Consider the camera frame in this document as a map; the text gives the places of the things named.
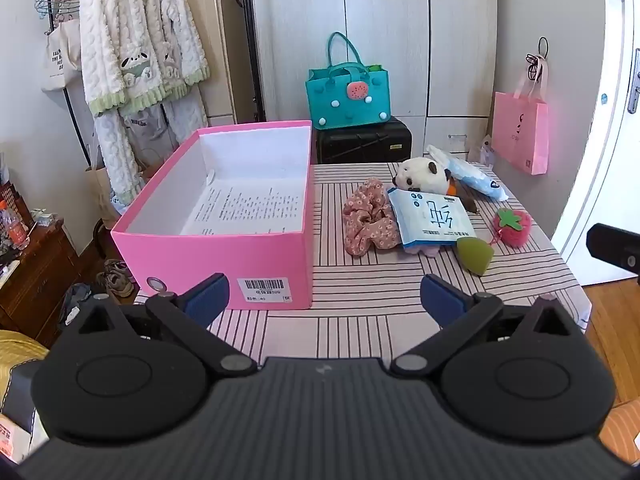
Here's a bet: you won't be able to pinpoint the white plastic bag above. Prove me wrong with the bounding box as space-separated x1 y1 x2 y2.
467 135 496 168

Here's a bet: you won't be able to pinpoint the white cotton pads pack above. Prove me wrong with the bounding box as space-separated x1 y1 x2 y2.
425 145 509 202

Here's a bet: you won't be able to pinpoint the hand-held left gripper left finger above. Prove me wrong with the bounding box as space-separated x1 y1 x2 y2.
75 272 258 377

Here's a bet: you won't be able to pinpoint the brown paper bag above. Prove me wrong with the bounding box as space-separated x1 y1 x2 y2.
84 157 166 231

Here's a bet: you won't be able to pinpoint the beige canvas tote bag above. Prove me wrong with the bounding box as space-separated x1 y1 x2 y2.
41 0 83 93

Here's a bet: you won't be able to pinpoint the printed paper sheet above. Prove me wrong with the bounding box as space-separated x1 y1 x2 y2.
180 182 307 237

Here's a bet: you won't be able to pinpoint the brown wooden cabinet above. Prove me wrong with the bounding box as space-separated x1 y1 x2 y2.
0 180 83 348

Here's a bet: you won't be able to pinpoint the white blue wipes pack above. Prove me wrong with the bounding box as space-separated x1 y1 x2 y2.
387 187 477 258

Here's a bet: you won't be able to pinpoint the white wardrobe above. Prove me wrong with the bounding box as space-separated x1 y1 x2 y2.
247 0 501 161

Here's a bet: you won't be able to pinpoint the orange drink bottle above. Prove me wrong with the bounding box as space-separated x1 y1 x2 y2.
0 200 31 251

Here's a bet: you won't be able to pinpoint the white green fleece pajama jacket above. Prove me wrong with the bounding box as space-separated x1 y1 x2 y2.
79 0 211 117

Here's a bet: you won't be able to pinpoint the teal felt tote bag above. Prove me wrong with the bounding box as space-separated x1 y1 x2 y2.
305 31 392 128

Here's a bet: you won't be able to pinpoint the black hair ties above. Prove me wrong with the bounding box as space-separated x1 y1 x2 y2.
525 36 551 83

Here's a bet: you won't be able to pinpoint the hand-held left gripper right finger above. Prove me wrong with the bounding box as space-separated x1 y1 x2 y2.
390 274 573 378

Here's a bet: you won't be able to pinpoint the white fleece pajama pants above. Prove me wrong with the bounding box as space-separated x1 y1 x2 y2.
92 95 208 206

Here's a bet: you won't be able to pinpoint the white brown panda plush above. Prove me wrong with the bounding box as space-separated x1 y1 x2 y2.
391 156 480 215

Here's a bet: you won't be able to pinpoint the green makeup sponge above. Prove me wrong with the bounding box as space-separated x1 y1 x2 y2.
456 237 495 277

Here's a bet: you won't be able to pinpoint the black clothes rack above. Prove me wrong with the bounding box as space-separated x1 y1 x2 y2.
47 0 266 176

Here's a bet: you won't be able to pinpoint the metal door handle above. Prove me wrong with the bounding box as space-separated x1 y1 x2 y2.
627 50 640 116

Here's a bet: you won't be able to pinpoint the red strawberry sponge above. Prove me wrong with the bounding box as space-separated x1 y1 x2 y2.
492 208 533 247

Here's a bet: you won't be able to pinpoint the white door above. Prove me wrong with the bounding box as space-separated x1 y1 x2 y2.
550 0 640 271

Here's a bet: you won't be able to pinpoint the yellow woven item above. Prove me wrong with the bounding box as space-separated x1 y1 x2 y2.
0 330 51 411

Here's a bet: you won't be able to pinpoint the pink paper gift bag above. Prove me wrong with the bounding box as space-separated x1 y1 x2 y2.
491 62 550 176

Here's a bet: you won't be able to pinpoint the pink cardboard box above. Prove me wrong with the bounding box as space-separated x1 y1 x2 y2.
110 120 315 310

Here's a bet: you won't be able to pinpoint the beige sneakers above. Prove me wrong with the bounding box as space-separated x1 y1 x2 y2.
96 258 136 298

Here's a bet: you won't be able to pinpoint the pink floral scrunchie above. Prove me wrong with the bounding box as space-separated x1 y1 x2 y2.
342 178 403 258

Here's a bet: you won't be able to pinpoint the black hard suitcase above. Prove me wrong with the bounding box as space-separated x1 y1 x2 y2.
314 116 413 165

